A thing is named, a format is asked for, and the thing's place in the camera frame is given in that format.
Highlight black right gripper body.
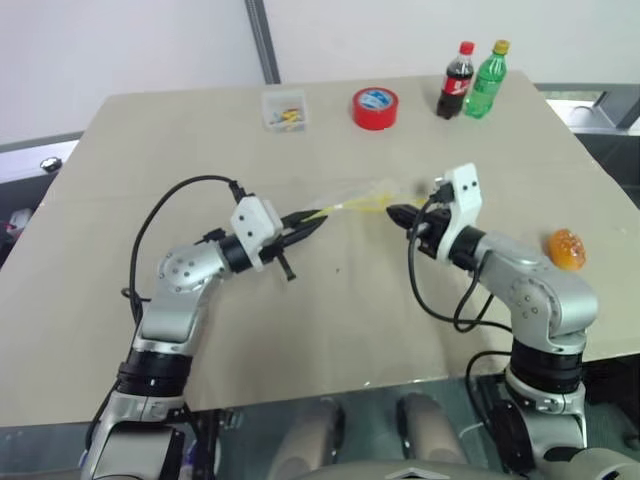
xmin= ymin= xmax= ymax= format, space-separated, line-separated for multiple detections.
xmin=407 ymin=198 xmax=454 ymax=260

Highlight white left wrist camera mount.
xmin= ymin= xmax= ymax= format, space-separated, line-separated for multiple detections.
xmin=229 ymin=195 xmax=284 ymax=274

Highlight orange wrapped snack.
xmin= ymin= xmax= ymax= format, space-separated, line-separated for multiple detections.
xmin=545 ymin=228 xmax=588 ymax=272

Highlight cola bottle with red cap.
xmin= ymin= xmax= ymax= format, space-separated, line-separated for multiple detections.
xmin=435 ymin=41 xmax=477 ymax=121

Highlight green bottle with yellow cap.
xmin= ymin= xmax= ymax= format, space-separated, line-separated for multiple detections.
xmin=463 ymin=39 xmax=512 ymax=121

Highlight red tape roll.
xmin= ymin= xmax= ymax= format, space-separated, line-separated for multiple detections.
xmin=351 ymin=86 xmax=402 ymax=132

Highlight clear plastic zip bag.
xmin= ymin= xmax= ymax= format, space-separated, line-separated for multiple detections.
xmin=294 ymin=175 xmax=437 ymax=224

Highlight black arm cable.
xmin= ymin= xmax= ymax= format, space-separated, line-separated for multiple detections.
xmin=406 ymin=185 xmax=514 ymax=334
xmin=121 ymin=174 xmax=251 ymax=326

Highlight clear plastic box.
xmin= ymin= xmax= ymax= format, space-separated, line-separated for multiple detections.
xmin=260 ymin=89 xmax=308 ymax=134

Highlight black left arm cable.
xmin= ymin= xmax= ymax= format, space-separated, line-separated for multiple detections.
xmin=121 ymin=174 xmax=251 ymax=326

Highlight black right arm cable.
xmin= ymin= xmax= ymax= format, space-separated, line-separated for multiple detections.
xmin=406 ymin=185 xmax=514 ymax=334

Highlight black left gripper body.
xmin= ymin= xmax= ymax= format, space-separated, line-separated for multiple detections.
xmin=259 ymin=213 xmax=299 ymax=283

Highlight small colourful pieces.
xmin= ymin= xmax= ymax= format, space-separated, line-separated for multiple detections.
xmin=268 ymin=106 xmax=304 ymax=129

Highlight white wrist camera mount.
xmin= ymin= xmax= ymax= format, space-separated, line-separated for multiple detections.
xmin=229 ymin=195 xmax=284 ymax=274
xmin=432 ymin=162 xmax=485 ymax=261

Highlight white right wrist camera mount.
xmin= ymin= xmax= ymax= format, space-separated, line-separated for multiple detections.
xmin=432 ymin=162 xmax=485 ymax=261

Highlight grey metal pillar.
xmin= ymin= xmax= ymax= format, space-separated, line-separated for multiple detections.
xmin=244 ymin=0 xmax=282 ymax=84

